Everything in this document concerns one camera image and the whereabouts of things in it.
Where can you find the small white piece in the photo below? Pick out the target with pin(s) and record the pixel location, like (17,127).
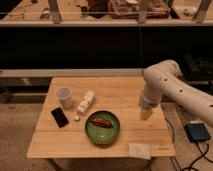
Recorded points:
(76,118)

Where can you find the wooden shelf bench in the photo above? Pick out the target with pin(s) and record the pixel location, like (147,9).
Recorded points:
(55,13)

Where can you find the red brown tray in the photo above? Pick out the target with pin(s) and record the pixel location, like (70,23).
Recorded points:
(131,9)

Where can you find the green bowl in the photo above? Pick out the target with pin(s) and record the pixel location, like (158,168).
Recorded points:
(100,135)

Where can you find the translucent plastic cup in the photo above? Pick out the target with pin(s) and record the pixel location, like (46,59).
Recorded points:
(64,95)

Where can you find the black smartphone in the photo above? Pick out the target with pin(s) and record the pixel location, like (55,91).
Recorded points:
(59,117)

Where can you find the white block stack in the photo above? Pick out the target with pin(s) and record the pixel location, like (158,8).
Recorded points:
(86,102)

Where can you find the brown sausage in bowl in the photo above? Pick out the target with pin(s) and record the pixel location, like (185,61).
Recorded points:
(101,122)

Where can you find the beige sponge cloth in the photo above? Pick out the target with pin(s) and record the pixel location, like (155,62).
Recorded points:
(139,151)

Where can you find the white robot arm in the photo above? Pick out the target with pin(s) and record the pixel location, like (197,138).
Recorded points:
(162,79)

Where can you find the black floor box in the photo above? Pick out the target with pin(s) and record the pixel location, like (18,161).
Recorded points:
(197,132)

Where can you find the wooden table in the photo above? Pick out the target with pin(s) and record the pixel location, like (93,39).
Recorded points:
(118,95)

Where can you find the pale yellow end tool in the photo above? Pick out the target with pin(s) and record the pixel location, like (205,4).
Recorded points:
(145,113)

